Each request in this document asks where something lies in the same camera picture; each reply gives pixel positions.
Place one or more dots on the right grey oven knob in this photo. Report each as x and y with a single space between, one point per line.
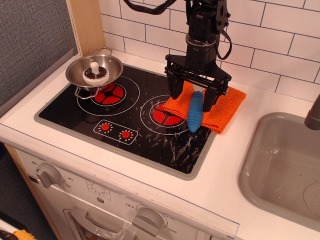
148 221

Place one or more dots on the red stove button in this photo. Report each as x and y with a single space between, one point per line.
105 127
125 134

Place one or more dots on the left red stove button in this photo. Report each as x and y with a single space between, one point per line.
105 127

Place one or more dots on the orange folded cloth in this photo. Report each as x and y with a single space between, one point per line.
219 115

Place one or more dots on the oven door with handle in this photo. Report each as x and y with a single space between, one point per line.
95 224

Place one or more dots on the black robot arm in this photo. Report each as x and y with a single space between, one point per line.
206 20

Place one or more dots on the small steel pot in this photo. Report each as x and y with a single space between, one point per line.
103 56

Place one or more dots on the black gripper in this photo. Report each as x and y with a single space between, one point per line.
199 67

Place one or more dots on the white toy mushroom slice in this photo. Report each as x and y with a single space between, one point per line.
95 75

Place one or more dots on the wooden side post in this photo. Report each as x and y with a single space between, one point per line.
86 21

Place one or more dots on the left grey oven knob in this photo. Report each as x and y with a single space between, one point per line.
48 175

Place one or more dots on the grey oven knob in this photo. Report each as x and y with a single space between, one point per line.
148 221
48 175

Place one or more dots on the grey faucet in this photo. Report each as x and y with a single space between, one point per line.
312 120

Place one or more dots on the right red stove button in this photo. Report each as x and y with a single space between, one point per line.
125 134

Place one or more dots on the orange object bottom left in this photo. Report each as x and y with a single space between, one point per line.
23 235

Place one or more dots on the blue handled metal fork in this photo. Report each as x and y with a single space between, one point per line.
195 110

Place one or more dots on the grey plastic sink basin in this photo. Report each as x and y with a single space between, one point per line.
281 170

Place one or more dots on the black toy stovetop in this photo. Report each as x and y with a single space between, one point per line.
134 103

